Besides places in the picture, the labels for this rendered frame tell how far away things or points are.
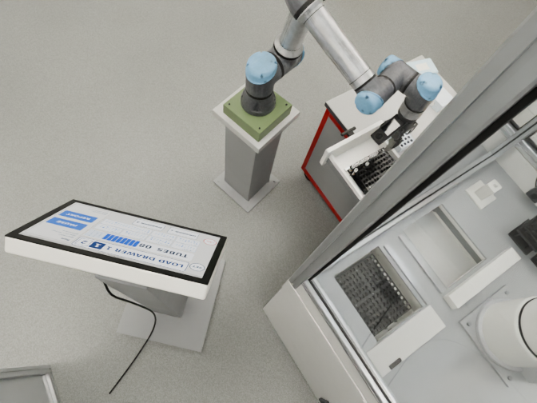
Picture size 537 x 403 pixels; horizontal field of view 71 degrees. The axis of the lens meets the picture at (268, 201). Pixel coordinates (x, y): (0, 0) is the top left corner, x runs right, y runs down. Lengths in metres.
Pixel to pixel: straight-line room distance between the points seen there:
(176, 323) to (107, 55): 1.89
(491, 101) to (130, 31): 2.91
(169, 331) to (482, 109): 1.94
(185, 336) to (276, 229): 0.79
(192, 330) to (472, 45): 3.04
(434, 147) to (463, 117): 0.05
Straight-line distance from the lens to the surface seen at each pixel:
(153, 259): 1.04
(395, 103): 1.93
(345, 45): 1.18
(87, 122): 2.71
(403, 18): 3.60
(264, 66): 1.49
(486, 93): 0.39
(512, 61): 0.36
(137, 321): 2.17
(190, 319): 2.13
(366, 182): 1.49
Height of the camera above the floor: 2.16
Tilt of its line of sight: 67 degrees down
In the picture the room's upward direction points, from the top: 17 degrees clockwise
